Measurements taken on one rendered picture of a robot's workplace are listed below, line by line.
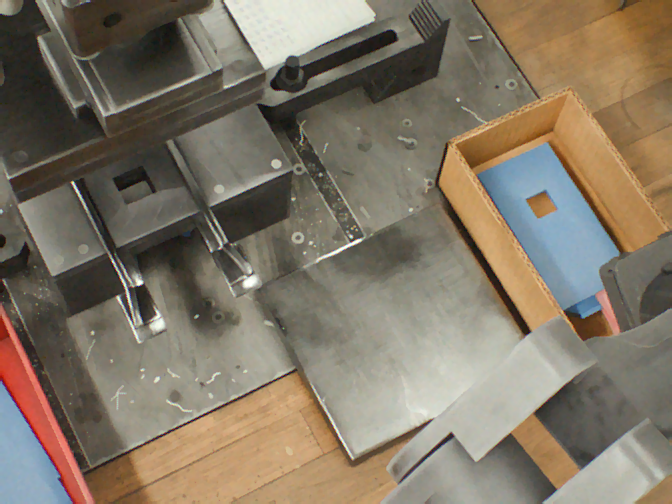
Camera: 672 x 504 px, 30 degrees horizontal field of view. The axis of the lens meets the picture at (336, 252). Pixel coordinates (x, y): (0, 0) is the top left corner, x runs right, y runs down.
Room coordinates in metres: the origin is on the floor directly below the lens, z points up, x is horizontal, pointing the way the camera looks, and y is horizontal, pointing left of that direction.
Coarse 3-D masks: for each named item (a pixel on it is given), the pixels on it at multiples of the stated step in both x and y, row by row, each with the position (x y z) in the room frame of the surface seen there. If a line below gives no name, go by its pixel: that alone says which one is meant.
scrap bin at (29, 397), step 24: (0, 312) 0.32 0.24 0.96; (0, 336) 0.32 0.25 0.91; (0, 360) 0.30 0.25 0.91; (24, 360) 0.29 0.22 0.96; (24, 384) 0.28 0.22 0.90; (24, 408) 0.27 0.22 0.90; (48, 408) 0.25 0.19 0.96; (48, 432) 0.25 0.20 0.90; (48, 456) 0.23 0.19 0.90; (72, 456) 0.22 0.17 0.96; (72, 480) 0.22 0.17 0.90
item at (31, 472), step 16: (0, 400) 0.27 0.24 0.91; (0, 416) 0.26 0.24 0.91; (16, 416) 0.26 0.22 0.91; (0, 432) 0.24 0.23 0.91; (16, 432) 0.25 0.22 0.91; (0, 448) 0.23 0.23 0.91; (16, 448) 0.23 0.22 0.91; (32, 448) 0.24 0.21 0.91; (0, 464) 0.22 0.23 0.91; (16, 464) 0.22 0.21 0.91; (32, 464) 0.22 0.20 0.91; (0, 480) 0.21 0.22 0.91; (16, 480) 0.21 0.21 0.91; (32, 480) 0.21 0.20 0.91; (48, 480) 0.21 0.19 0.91; (0, 496) 0.20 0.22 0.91; (16, 496) 0.20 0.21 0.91; (32, 496) 0.20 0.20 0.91; (48, 496) 0.20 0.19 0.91; (64, 496) 0.20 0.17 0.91
